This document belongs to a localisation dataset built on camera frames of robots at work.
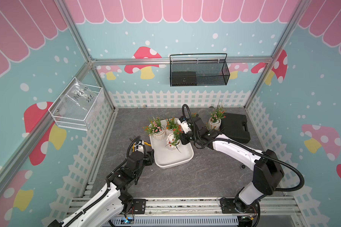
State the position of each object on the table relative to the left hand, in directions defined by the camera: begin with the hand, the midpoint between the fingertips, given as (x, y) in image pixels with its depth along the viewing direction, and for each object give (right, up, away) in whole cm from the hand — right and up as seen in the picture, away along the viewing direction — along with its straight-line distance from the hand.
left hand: (150, 153), depth 81 cm
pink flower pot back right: (+42, +17, +19) cm, 49 cm away
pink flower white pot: (+1, +14, +8) cm, 16 cm away
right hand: (+16, +10, +2) cm, 19 cm away
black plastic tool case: (+58, +15, +21) cm, 63 cm away
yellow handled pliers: (-7, +4, +17) cm, 18 cm away
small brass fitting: (-12, +32, +43) cm, 55 cm away
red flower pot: (+14, +8, 0) cm, 16 cm away
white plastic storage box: (+9, -5, +9) cm, 14 cm away
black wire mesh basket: (+30, +51, +12) cm, 60 cm away
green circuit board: (-11, -33, -8) cm, 36 cm away
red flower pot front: (+12, +17, +13) cm, 24 cm away
